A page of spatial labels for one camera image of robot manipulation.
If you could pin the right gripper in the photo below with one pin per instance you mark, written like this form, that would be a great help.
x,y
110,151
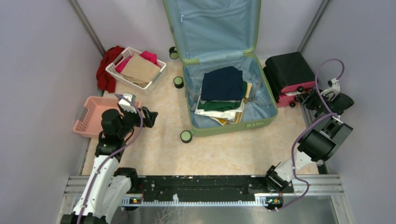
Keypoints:
x,y
310,100

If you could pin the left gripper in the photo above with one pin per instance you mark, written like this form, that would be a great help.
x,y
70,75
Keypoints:
x,y
149,115

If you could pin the black and pink storage stack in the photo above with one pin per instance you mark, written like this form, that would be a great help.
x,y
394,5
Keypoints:
x,y
288,76

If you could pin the pink plastic basket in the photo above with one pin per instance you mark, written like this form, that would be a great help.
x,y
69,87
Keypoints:
x,y
100,115

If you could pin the navy blue garment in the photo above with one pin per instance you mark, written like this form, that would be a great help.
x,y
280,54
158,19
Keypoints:
x,y
223,84

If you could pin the green hard-shell suitcase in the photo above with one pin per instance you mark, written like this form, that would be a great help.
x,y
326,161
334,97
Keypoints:
x,y
213,34

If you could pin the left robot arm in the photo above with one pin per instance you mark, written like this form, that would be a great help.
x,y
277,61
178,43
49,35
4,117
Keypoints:
x,y
108,183

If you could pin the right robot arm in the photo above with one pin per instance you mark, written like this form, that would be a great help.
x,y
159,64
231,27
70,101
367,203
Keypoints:
x,y
319,142

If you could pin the tan folded cloth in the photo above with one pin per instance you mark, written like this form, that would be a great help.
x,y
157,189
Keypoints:
x,y
139,71

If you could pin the red cloth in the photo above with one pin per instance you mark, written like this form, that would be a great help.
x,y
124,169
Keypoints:
x,y
105,81

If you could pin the magenta cloth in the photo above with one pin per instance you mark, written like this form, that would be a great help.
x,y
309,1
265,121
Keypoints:
x,y
148,57

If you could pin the white plastic basket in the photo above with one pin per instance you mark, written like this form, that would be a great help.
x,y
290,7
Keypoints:
x,y
150,87

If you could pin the yellow patterned garment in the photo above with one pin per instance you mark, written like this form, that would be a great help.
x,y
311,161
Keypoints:
x,y
237,119

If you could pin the white folded garment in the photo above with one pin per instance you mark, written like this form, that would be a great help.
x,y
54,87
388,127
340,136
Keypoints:
x,y
224,115

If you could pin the green folded garment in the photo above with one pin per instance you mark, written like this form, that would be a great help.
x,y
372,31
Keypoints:
x,y
222,106

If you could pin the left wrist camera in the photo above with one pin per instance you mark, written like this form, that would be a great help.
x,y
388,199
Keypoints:
x,y
126,102

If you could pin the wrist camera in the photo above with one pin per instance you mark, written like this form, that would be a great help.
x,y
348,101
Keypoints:
x,y
332,91
126,102

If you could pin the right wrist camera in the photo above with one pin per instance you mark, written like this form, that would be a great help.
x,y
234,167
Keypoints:
x,y
332,91

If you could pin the right aluminium corner post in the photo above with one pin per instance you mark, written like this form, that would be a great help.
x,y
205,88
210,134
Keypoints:
x,y
321,10

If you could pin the aluminium corner post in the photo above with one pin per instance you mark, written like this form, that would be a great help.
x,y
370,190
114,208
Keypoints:
x,y
87,26
321,10

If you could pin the left aluminium corner post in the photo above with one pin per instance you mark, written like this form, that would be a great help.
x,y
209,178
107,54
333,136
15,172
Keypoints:
x,y
87,26

